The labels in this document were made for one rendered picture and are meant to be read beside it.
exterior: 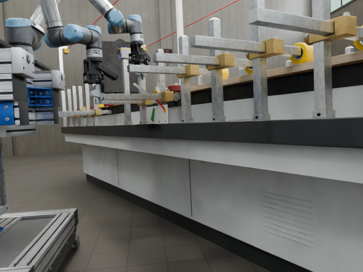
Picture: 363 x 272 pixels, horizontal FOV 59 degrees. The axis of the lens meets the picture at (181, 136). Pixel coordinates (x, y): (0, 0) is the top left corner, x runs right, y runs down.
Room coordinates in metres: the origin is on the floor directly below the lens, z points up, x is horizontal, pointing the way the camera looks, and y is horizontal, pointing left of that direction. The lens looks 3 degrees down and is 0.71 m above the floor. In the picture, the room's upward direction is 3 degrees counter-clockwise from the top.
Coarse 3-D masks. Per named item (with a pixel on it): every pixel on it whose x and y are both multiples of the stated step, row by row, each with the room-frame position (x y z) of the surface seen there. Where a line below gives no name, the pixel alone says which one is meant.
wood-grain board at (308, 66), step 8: (336, 56) 1.07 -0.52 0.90; (344, 56) 1.04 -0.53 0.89; (352, 56) 1.02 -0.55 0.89; (360, 56) 1.00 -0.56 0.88; (296, 64) 1.20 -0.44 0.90; (304, 64) 1.17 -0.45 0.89; (312, 64) 1.14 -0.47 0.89; (336, 64) 1.07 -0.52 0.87; (344, 64) 1.08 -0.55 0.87; (272, 72) 1.30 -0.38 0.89; (280, 72) 1.27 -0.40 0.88; (288, 72) 1.23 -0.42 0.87; (296, 72) 1.22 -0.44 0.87; (304, 72) 1.23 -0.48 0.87; (224, 80) 1.56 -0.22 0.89; (232, 80) 1.51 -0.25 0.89; (240, 80) 1.46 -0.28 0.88; (248, 80) 1.42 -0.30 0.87; (192, 88) 1.80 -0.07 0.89; (200, 88) 1.73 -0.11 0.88; (208, 88) 1.68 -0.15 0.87; (120, 104) 2.76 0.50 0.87
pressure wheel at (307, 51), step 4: (296, 44) 1.21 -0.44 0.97; (300, 44) 1.20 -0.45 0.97; (304, 44) 1.19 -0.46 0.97; (304, 48) 1.18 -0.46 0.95; (308, 48) 1.18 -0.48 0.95; (312, 48) 1.20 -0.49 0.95; (304, 52) 1.18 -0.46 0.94; (308, 52) 1.18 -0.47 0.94; (312, 52) 1.19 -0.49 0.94; (300, 56) 1.20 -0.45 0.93; (304, 56) 1.19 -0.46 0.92; (308, 56) 1.19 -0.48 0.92; (312, 56) 1.20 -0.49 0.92; (292, 60) 1.23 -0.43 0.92; (296, 60) 1.22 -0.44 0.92; (300, 60) 1.20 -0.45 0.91; (304, 60) 1.19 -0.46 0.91; (308, 60) 1.20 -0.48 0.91; (312, 60) 1.21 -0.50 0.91
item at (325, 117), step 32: (64, 128) 3.84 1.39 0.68; (96, 128) 2.75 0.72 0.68; (128, 128) 2.14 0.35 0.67; (160, 128) 1.74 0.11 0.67; (192, 128) 1.48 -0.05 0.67; (224, 128) 1.28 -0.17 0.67; (256, 128) 1.13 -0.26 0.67; (288, 128) 1.01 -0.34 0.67; (320, 128) 0.91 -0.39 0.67; (352, 128) 0.83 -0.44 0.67
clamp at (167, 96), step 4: (160, 92) 1.76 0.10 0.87; (164, 92) 1.72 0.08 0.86; (168, 92) 1.72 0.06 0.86; (172, 92) 1.74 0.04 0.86; (164, 96) 1.72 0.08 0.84; (168, 96) 1.72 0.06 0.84; (172, 96) 1.73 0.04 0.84; (160, 100) 1.76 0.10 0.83; (164, 100) 1.73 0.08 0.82; (168, 100) 1.72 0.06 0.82; (172, 100) 1.74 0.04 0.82
